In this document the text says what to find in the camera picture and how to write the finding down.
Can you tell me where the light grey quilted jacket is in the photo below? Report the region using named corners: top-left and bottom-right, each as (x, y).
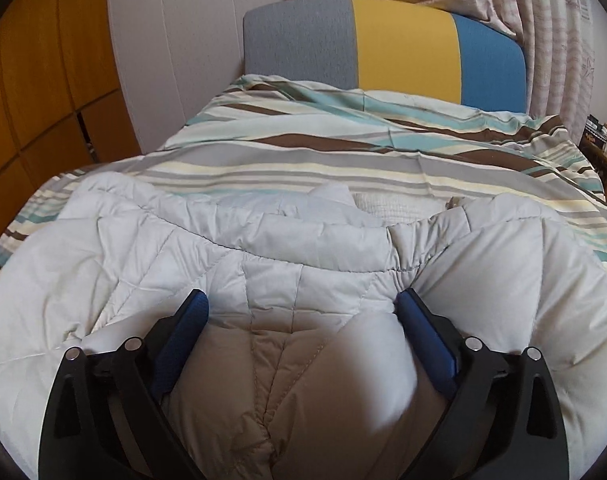
top-left (0, 170), bottom-right (607, 480)

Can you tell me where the wooden wardrobe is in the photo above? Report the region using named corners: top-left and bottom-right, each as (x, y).
top-left (0, 0), bottom-right (144, 257)

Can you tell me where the grey yellow blue headboard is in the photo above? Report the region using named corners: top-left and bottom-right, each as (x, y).
top-left (242, 0), bottom-right (529, 115)

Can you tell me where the striped bed cover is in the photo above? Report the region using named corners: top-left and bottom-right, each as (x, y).
top-left (0, 74), bottom-right (607, 306)

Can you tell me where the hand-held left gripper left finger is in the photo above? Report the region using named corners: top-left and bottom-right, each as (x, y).
top-left (38, 288), bottom-right (210, 480)

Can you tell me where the round black white tin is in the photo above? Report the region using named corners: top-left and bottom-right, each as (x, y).
top-left (585, 116), bottom-right (607, 151)

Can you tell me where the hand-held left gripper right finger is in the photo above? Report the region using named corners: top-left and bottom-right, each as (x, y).
top-left (393, 287), bottom-right (570, 480)

